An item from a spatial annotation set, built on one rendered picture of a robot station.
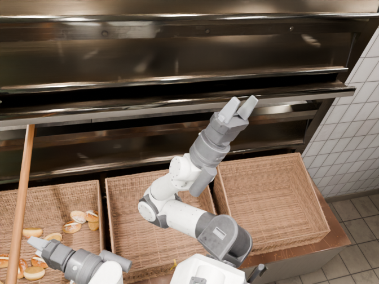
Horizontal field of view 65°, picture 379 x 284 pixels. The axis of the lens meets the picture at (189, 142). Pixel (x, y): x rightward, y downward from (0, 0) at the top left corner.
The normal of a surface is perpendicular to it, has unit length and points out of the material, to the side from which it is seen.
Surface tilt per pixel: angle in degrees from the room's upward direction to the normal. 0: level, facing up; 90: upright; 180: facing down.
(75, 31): 90
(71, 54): 70
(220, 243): 34
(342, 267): 0
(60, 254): 0
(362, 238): 0
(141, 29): 90
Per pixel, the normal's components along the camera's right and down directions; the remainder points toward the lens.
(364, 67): 0.24, 0.73
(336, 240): 0.10, -0.67
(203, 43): 0.25, 0.46
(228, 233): -0.45, -0.50
